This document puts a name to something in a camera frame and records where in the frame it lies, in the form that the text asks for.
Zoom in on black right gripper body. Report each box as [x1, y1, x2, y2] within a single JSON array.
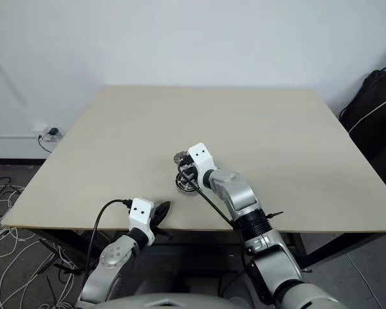
[[179, 153, 203, 188]]

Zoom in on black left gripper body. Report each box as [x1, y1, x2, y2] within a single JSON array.
[[150, 208, 174, 241]]

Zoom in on grey motor rotor cover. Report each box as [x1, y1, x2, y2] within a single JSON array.
[[172, 150, 190, 165]]

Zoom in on motor stator with copper windings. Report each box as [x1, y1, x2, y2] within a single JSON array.
[[174, 172, 199, 196]]

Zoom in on beige table with black legs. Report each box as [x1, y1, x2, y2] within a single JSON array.
[[0, 84, 386, 274]]

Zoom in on grey robot torso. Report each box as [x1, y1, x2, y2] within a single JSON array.
[[101, 285, 245, 309]]

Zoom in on black bag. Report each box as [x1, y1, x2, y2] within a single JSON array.
[[339, 66, 386, 207]]

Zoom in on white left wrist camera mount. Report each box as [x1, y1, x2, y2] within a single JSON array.
[[128, 197, 156, 246]]

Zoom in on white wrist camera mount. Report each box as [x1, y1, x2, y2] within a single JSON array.
[[128, 197, 156, 246], [187, 142, 219, 185]]

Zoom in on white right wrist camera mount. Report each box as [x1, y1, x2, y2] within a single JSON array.
[[187, 142, 219, 185]]

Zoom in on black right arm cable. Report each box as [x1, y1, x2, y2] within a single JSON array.
[[176, 164, 238, 230]]

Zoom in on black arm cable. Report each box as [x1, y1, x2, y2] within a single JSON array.
[[176, 164, 238, 230], [85, 199, 133, 274]]

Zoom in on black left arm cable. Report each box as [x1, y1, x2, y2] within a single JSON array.
[[85, 199, 133, 274]]

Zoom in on black plug cable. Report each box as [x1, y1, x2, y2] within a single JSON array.
[[37, 134, 53, 153]]

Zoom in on white floor cables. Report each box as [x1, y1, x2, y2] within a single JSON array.
[[0, 183, 80, 309]]

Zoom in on white wall socket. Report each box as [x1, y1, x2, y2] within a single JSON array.
[[32, 123, 65, 142]]

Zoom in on white wall cable duct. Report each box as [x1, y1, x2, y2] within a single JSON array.
[[0, 134, 41, 140]]

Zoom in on white cable over bag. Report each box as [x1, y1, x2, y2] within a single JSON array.
[[347, 94, 386, 133]]

